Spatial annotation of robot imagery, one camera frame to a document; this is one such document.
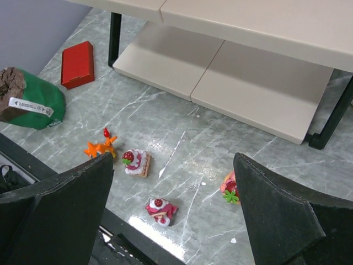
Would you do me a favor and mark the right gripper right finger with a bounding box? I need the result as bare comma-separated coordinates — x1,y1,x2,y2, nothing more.
233,152,352,264

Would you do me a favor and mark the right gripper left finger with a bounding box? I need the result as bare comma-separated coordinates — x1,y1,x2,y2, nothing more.
1,153,114,264

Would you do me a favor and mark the beige three-tier shelf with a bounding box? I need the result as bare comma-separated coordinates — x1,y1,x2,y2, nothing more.
83,1,352,150

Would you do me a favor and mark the pink strawberry tart toy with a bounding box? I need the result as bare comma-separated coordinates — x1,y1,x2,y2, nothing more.
220,171,240,204

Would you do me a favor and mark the orange fox toy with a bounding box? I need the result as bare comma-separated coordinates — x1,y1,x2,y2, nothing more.
83,128,117,159

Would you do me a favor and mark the strawberry cake slice toy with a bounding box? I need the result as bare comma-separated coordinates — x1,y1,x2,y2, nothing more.
122,149,151,177

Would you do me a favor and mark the green and brown plush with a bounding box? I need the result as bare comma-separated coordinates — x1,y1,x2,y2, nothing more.
1,67,66,130

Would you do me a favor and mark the red cardboard box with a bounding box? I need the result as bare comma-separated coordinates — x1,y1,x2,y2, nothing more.
61,41,95,89

